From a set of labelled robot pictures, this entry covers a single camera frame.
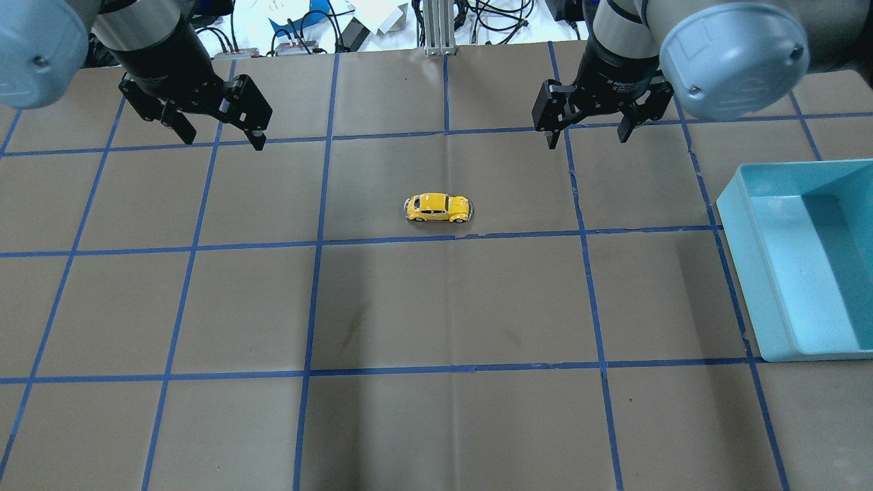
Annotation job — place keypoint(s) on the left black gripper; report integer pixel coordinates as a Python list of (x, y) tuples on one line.
[(162, 63)]

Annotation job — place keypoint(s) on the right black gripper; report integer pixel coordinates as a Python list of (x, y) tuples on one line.
[(617, 73)]

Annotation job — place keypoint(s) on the yellow beetle toy car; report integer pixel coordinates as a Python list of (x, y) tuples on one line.
[(438, 207)]

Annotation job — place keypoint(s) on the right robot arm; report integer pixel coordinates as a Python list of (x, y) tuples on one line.
[(719, 59)]

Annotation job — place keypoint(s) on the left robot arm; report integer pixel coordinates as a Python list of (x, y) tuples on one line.
[(44, 43)]

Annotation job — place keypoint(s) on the blue white cardboard box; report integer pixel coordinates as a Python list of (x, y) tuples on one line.
[(296, 16)]

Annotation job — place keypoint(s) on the black power adapter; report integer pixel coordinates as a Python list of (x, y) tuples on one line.
[(352, 37)]

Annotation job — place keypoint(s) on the teal plastic bin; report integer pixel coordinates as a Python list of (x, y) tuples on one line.
[(800, 235)]

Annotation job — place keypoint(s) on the brown paper table mat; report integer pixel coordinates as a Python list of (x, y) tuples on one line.
[(211, 317)]

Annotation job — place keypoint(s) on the aluminium frame post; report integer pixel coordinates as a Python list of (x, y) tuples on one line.
[(436, 30)]

